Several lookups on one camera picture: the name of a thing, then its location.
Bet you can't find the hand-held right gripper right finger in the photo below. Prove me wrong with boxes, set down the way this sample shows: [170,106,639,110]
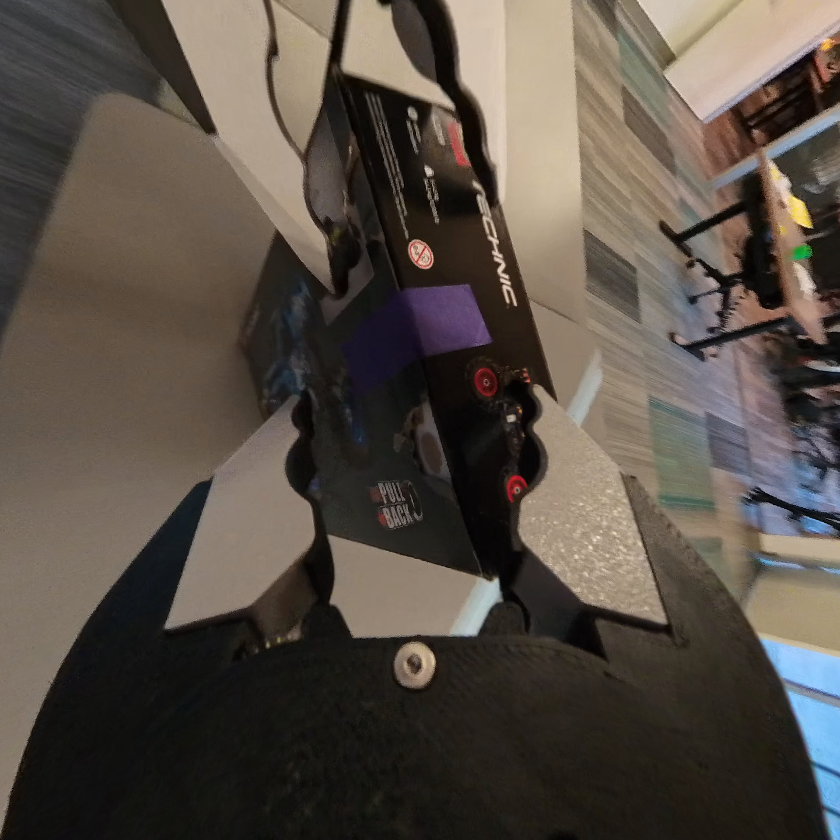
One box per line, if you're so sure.
[499,384,677,637]

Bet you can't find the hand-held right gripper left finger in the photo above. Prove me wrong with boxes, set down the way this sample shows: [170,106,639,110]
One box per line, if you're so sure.
[163,392,339,631]

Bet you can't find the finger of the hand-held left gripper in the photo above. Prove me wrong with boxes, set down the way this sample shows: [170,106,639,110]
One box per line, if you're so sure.
[394,0,586,324]
[108,0,362,298]

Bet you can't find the black tractor-print toy box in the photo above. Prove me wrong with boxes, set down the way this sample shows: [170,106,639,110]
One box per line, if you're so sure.
[238,69,559,581]

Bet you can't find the black office chair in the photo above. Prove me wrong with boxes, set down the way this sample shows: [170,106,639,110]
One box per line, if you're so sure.
[682,171,788,329]

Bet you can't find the brown desk black legs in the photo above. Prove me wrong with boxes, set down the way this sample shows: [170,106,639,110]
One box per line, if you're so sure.
[659,151,831,362]

